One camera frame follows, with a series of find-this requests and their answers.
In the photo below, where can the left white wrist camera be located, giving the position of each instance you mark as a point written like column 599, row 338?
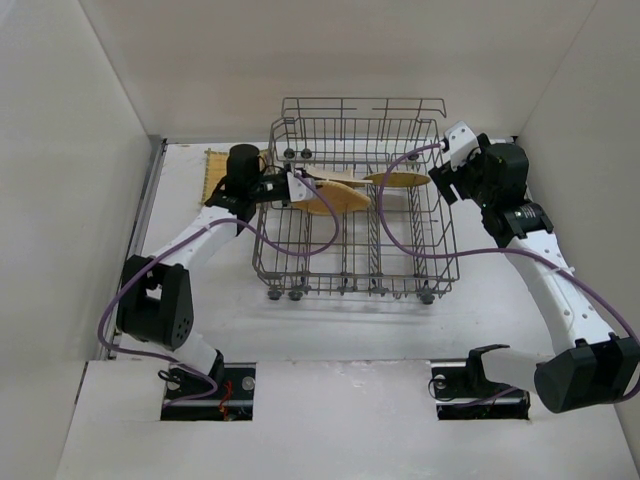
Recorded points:
column 300, row 187

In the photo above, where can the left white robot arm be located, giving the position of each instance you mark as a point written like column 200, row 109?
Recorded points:
column 155, row 303

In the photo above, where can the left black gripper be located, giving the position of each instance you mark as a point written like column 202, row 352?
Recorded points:
column 279, row 185

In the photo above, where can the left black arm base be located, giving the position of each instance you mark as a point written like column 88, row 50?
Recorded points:
column 189, row 398

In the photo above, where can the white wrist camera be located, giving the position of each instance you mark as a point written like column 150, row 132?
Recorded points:
column 459, row 142
column 300, row 187

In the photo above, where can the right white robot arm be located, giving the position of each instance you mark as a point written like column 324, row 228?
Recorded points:
column 591, row 364

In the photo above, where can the shovel-shaped woven bamboo plate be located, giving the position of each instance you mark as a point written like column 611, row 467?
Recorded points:
column 345, row 177

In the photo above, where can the grey wire dish rack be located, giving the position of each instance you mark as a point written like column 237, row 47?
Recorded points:
column 408, row 251

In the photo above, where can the round woven bamboo plate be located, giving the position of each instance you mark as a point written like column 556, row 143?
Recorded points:
column 398, row 179

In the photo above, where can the square woven bamboo plate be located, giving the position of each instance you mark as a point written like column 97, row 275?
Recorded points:
column 342, row 198

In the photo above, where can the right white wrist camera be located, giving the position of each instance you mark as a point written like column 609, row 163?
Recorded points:
column 459, row 142

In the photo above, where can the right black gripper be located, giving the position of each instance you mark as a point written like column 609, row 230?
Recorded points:
column 446, row 180

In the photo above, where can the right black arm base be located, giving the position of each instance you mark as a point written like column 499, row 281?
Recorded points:
column 461, row 390

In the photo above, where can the rectangular woven bamboo plate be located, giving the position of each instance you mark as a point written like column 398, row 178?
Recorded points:
column 215, row 170

